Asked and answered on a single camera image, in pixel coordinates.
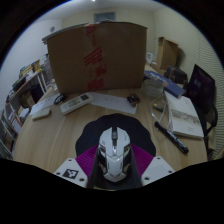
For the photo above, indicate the blue book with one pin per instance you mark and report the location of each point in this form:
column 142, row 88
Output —
column 170, row 86

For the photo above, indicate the wall air vent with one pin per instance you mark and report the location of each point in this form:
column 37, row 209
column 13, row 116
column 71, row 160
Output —
column 104, row 17

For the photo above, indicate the white gaming computer mouse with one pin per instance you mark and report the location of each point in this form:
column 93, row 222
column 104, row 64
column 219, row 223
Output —
column 114, row 156

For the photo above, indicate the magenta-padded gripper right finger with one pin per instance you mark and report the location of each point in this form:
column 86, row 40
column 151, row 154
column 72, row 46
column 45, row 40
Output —
column 156, row 170

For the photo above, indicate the large brown cardboard box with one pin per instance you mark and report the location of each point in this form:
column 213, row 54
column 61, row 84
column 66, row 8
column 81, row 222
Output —
column 73, row 56

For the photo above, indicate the small dark brown object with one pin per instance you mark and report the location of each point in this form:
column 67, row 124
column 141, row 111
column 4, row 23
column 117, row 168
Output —
column 133, row 100

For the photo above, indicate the small black coiled object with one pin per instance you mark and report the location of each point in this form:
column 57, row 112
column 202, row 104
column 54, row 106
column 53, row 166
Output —
column 60, row 99

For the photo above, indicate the white book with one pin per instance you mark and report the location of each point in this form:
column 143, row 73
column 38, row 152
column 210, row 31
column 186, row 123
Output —
column 183, row 115

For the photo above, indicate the black marker pen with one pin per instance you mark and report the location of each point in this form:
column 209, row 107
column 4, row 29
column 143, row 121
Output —
column 171, row 136

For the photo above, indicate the dark monitor screen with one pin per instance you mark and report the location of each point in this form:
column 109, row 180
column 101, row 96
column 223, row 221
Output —
column 201, row 86

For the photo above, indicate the clear round container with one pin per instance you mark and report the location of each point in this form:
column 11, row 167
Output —
column 152, row 88

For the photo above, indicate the wooden side desk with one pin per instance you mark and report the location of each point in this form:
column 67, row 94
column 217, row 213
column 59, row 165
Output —
column 28, row 83

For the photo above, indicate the black wavy-edged mouse pad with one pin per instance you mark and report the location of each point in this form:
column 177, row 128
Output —
column 90, row 133

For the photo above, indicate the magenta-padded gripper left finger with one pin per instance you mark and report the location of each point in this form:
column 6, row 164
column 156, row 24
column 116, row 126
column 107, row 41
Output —
column 71, row 173

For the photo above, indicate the small brown cardboard box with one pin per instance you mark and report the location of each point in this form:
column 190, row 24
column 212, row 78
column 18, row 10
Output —
column 166, row 53

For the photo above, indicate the black office chair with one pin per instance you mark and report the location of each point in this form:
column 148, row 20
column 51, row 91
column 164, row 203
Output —
column 210, row 121

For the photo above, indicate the white remote control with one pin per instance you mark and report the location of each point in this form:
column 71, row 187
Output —
column 76, row 104

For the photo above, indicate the white paper sheet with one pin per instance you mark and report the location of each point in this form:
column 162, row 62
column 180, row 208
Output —
column 111, row 101
column 45, row 102

